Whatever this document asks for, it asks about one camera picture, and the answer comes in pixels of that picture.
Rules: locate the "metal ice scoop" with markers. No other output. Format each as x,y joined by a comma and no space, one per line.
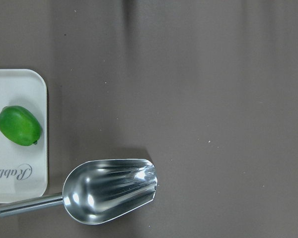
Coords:
98,191

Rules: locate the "green lime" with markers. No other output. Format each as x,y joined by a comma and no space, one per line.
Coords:
20,126

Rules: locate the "white rabbit print tray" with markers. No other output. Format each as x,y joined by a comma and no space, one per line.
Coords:
23,169

